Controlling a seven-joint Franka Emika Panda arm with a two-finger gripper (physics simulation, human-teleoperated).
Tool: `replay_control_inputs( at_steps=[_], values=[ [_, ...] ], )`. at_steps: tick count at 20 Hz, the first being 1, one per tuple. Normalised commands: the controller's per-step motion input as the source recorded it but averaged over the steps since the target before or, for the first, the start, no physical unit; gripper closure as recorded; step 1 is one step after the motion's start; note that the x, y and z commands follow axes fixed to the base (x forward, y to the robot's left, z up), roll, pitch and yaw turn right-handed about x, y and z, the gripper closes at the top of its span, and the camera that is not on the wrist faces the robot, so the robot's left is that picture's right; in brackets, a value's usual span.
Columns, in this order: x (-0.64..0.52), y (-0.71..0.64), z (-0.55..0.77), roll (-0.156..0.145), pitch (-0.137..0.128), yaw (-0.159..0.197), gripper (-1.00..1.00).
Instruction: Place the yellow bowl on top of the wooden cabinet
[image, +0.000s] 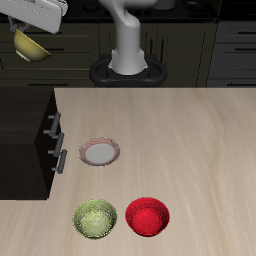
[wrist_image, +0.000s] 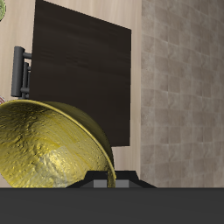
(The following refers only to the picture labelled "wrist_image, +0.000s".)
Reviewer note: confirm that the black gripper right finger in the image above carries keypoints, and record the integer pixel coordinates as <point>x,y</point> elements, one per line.
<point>128,179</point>

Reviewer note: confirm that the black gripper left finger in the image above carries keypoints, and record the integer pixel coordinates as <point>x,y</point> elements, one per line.
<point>96,179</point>

